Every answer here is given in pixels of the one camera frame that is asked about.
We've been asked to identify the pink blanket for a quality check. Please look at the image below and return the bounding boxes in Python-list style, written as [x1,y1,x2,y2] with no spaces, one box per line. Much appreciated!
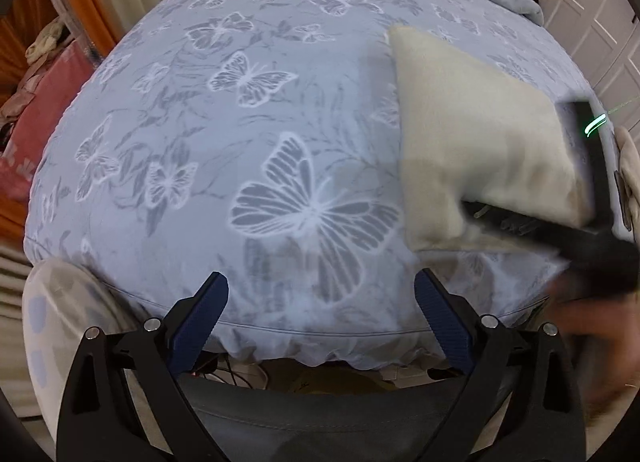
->
[0,39,96,193]

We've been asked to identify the white translucent plastic cover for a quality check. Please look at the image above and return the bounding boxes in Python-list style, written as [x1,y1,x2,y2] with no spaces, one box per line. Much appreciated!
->
[22,259,166,448]

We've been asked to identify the cream knit cardigan red buttons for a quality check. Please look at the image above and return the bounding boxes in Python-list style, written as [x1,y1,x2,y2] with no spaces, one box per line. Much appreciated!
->
[389,24,593,255]

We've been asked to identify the orange curtain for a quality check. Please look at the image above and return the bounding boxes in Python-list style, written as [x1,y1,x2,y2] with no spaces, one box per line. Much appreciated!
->
[0,0,121,253]

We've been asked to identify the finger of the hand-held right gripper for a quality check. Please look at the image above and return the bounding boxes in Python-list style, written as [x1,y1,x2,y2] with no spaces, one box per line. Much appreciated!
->
[460,198,581,255]

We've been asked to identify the bed with butterfly print sheet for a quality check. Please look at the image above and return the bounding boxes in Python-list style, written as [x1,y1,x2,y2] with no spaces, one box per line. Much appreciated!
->
[22,0,621,370]

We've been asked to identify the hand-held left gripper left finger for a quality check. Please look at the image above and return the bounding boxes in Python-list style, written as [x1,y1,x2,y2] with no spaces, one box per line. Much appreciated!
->
[56,271,231,462]

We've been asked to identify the white pleated fabric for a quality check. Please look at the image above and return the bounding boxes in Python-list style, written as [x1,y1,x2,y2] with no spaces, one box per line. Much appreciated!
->
[0,239,33,303]

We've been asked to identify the white wardrobe doors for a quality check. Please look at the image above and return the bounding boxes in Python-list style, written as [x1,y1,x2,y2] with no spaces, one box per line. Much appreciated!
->
[517,0,640,108]

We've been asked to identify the cream plush item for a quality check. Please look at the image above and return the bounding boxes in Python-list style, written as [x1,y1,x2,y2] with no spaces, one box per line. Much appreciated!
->
[612,124,640,238]

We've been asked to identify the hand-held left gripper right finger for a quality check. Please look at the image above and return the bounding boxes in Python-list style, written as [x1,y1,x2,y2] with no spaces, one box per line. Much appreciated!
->
[414,268,587,462]

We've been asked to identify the cream crumpled cloth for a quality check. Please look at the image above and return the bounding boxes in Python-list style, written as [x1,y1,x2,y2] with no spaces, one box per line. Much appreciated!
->
[26,22,66,65]

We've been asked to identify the person's right hand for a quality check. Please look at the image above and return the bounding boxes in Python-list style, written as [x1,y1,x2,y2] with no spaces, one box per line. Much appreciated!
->
[550,287,640,423]

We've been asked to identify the black cables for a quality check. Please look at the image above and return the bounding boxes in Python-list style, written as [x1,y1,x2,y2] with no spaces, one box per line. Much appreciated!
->
[197,354,273,390]

